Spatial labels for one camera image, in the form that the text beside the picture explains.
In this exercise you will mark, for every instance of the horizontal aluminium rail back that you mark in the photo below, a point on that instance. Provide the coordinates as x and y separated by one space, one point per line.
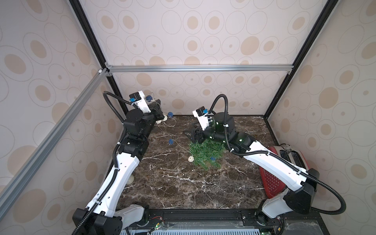
198 68

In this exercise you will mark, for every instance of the aluminium rail left side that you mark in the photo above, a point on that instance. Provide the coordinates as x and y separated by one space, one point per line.
32 165

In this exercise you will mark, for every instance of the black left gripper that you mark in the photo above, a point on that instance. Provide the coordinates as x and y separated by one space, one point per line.
157 109

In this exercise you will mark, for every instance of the glass jar cream contents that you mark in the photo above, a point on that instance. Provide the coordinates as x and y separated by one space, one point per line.
130 180

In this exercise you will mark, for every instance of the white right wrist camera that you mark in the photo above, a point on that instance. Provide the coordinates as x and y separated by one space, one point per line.
202 115

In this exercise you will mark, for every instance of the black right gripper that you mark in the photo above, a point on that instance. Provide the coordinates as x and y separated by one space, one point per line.
195 134

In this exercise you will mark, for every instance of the small green christmas tree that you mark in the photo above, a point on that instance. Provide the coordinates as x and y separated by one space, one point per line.
207 155

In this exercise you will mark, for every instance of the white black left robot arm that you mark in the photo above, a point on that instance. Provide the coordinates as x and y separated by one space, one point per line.
100 217

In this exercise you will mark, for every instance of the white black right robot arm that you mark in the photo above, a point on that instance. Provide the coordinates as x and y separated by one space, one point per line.
217 125

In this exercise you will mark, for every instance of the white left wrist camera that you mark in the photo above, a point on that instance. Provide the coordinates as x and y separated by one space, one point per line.
138 100

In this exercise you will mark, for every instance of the red steel toaster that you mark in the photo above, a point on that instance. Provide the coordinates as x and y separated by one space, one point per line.
274 177

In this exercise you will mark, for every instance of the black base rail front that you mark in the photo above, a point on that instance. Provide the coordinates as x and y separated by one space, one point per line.
226 222

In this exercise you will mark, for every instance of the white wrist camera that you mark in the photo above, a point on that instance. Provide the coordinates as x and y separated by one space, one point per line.
138 100
202 115

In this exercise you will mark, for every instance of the blue rattan light ball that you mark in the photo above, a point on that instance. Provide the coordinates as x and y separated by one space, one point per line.
149 98

